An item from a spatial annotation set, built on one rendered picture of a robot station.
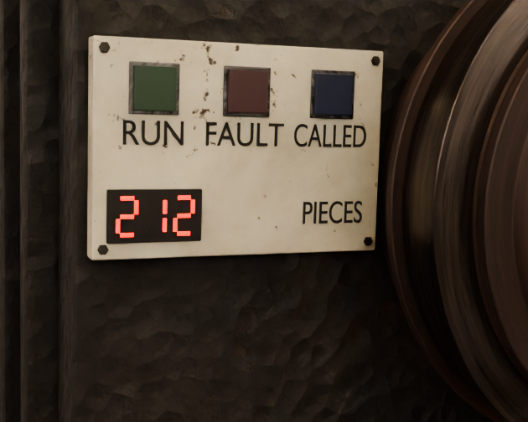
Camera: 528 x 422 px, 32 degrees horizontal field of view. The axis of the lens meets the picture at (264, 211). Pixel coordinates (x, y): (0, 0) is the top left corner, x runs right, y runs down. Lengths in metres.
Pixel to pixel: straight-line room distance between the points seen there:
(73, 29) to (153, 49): 0.07
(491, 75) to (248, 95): 0.20
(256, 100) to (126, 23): 0.12
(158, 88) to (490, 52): 0.26
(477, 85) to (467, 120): 0.03
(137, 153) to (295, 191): 0.15
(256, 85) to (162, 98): 0.08
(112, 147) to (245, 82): 0.12
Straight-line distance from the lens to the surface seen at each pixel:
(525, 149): 0.72
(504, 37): 0.73
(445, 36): 0.78
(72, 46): 0.77
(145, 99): 0.74
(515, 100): 0.72
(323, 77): 0.80
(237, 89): 0.76
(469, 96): 0.72
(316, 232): 0.81
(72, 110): 0.77
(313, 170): 0.80
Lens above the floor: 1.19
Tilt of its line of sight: 7 degrees down
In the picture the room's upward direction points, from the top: 2 degrees clockwise
